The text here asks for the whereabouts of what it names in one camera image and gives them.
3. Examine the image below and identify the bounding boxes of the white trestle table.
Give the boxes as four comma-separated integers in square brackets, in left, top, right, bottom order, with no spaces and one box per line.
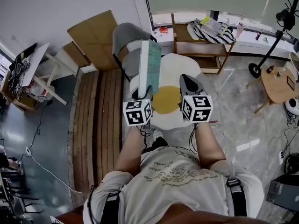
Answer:
[14,42,78,106]

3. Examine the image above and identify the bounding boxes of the black metal chair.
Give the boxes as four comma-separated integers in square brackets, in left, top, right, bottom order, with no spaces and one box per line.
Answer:
[0,146,39,224]

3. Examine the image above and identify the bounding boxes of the clear plastic jug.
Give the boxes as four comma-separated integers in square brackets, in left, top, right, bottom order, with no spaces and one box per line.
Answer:
[29,83,56,103]

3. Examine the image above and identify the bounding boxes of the white wire chair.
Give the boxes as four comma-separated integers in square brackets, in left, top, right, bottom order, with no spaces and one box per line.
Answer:
[283,52,299,83]

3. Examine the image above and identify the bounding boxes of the tangle of black cables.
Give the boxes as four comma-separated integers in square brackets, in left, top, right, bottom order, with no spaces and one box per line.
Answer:
[8,57,32,92]

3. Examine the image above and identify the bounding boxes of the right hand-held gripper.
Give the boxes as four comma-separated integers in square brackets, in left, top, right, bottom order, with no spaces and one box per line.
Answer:
[179,74,214,124]

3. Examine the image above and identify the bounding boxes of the person's left forearm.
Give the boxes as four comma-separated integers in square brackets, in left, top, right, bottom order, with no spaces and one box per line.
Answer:
[114,124,153,175]

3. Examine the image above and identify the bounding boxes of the white printed t-shirt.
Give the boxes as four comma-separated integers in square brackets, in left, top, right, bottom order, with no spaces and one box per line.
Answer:
[83,145,266,224]

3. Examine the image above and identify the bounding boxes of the black helmet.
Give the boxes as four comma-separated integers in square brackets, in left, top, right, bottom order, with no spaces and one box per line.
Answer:
[285,154,299,176]

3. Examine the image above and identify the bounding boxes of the black white zigzag cushion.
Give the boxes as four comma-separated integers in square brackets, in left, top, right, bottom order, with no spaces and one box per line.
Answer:
[186,20,236,44]

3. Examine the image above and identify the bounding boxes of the black coat stand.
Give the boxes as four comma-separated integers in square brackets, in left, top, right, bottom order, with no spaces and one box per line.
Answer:
[248,0,299,79]

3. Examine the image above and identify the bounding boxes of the wooden crate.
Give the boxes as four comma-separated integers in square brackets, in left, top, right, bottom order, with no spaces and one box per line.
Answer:
[0,70,39,112]

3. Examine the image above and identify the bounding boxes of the small cardboard box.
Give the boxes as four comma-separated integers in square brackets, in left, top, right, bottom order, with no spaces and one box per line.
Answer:
[62,42,92,68]

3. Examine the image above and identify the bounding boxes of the white round device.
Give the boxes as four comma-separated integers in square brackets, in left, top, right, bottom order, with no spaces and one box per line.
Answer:
[285,97,299,116]

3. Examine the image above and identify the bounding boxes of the person's right forearm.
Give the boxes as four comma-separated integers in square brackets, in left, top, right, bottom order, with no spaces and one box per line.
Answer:
[192,122,227,170]

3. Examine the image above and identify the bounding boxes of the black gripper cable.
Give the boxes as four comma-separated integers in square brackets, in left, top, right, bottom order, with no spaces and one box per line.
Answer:
[137,124,152,150]
[190,122,199,154]

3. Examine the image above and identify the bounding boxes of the black shoulder strap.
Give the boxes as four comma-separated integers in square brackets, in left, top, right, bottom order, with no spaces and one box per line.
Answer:
[105,190,122,224]
[225,178,248,217]

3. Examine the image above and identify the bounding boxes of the wooden shelf unit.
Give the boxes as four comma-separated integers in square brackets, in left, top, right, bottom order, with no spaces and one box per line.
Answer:
[171,13,236,75]

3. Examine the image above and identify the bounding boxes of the large cardboard sheet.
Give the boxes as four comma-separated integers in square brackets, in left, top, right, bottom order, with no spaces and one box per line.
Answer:
[67,10,122,71]

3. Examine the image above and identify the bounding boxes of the white printed booklet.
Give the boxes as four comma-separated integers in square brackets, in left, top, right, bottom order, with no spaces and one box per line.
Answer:
[202,18,228,35]

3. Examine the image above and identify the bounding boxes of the black floor cable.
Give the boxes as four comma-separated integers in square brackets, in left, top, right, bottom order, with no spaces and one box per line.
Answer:
[29,101,51,149]

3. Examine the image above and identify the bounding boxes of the dark grey box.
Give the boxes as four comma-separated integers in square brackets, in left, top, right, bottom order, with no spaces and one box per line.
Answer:
[265,174,299,213]

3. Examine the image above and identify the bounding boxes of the grey chair seat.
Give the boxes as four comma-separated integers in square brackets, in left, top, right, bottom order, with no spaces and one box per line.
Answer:
[112,22,162,84]

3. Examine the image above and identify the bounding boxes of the white floor cable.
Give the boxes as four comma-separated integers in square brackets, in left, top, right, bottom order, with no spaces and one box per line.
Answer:
[27,152,83,194]

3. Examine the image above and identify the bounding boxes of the black floor cables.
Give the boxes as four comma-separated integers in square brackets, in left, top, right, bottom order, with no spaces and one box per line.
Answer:
[281,114,299,155]

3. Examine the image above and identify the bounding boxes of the round wooden side table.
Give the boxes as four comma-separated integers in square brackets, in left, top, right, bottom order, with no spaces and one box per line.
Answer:
[247,66,299,114]

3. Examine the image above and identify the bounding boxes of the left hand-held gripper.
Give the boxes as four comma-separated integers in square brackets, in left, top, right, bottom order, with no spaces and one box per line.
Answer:
[123,85,154,128]

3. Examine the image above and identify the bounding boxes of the black square frame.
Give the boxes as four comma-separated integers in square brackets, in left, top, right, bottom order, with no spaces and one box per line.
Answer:
[286,75,296,90]

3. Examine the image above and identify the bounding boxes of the teal cover book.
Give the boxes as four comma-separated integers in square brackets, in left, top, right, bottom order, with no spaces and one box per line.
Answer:
[138,39,162,98]

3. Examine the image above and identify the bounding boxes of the black shorts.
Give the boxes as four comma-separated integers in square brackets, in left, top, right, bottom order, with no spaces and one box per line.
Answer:
[142,137,169,154]

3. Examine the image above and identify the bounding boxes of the wooden slat platform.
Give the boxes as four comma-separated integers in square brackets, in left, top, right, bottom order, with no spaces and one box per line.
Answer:
[71,69,125,194]

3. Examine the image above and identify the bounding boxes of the egg-shaped white yellow rug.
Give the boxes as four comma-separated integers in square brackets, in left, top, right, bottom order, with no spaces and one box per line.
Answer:
[129,52,204,131]

